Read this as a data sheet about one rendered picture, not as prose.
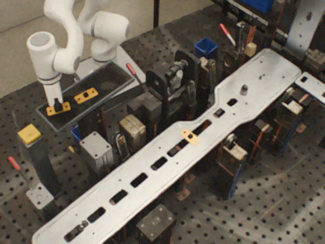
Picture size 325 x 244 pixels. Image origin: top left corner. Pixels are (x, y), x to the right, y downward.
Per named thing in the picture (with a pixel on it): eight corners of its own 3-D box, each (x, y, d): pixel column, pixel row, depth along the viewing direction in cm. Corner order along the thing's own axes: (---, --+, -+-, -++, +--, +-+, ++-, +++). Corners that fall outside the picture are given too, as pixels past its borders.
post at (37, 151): (51, 202, 172) (27, 149, 136) (42, 190, 175) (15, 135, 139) (65, 192, 175) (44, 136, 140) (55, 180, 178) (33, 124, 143)
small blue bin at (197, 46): (204, 65, 224) (206, 54, 217) (191, 56, 228) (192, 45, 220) (217, 56, 228) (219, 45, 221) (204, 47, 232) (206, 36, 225)
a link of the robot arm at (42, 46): (67, 63, 129) (42, 58, 130) (61, 33, 119) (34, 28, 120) (56, 82, 124) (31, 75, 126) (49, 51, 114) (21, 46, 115)
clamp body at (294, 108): (275, 162, 189) (298, 119, 161) (257, 147, 194) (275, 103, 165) (286, 151, 193) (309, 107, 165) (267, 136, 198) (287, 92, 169)
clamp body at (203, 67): (198, 126, 200) (208, 75, 169) (181, 112, 204) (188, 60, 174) (210, 116, 204) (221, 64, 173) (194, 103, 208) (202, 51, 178)
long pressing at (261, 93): (65, 286, 124) (64, 285, 123) (25, 237, 133) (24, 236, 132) (304, 72, 185) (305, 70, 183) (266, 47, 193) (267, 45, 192)
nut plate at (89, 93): (78, 104, 146) (78, 102, 145) (73, 97, 148) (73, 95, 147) (98, 94, 149) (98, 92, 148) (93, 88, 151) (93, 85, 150)
